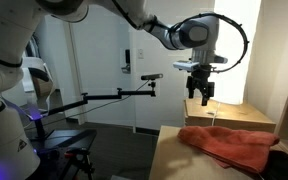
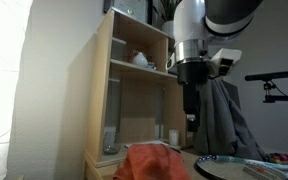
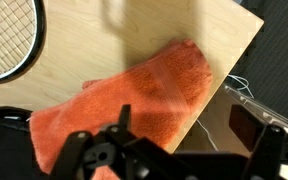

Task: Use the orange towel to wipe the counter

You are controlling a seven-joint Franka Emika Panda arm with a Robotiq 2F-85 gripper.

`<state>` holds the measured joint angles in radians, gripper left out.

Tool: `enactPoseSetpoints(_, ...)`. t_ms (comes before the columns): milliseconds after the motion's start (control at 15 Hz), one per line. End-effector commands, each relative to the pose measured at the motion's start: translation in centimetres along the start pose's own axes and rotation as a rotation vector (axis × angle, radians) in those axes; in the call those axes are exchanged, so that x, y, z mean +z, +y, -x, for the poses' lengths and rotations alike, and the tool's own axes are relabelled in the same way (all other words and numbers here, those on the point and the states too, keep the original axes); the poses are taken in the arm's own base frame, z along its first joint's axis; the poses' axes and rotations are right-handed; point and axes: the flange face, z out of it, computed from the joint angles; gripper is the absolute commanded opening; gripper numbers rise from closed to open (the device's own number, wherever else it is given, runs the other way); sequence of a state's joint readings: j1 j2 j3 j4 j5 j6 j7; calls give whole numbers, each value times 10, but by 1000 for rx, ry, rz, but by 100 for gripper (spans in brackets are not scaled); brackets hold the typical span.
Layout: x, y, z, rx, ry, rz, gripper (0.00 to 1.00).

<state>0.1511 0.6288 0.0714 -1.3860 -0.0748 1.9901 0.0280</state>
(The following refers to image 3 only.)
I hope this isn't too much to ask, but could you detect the white blue tennis racket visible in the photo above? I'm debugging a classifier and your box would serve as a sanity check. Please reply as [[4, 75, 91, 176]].
[[0, 0, 47, 84]]

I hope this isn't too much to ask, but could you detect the clear acrylic panel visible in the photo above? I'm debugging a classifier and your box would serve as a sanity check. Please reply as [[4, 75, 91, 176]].
[[223, 83, 288, 138]]

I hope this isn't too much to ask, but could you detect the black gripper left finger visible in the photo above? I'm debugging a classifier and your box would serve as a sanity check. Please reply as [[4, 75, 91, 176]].
[[48, 104, 142, 180]]

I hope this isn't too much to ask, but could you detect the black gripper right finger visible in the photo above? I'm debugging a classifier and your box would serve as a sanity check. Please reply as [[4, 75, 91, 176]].
[[228, 104, 287, 180]]

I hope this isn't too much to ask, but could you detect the looped white cable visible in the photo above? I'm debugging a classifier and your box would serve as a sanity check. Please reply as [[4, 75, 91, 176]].
[[226, 73, 256, 100]]

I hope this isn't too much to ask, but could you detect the orange terry towel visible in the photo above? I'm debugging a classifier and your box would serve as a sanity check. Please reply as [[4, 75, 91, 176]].
[[28, 38, 214, 180]]

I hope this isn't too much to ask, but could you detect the black fabric pouch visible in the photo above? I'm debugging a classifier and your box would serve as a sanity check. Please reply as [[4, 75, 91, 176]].
[[0, 105, 48, 180]]

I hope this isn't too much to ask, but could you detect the thin white cable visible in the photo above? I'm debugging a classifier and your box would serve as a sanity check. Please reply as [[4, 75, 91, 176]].
[[196, 119, 219, 152]]

